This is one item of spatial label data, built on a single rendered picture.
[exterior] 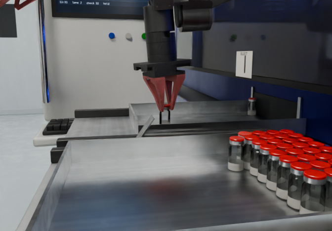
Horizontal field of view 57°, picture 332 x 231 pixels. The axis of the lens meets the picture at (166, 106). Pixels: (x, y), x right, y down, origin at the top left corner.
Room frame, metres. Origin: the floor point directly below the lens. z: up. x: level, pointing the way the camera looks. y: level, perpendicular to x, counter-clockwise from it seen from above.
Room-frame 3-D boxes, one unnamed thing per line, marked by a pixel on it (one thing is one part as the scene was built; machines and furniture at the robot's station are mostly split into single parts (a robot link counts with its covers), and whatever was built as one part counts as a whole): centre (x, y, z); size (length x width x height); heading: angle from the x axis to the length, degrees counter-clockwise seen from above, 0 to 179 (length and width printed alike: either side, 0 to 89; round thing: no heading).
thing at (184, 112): (0.70, -0.09, 0.90); 0.34 x 0.26 x 0.04; 101
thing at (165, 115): (0.61, 0.00, 0.92); 0.02 x 0.02 x 0.04
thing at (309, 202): (0.36, -0.13, 0.90); 0.18 x 0.02 x 0.05; 10
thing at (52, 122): (0.99, 0.19, 0.82); 0.40 x 0.14 x 0.02; 104
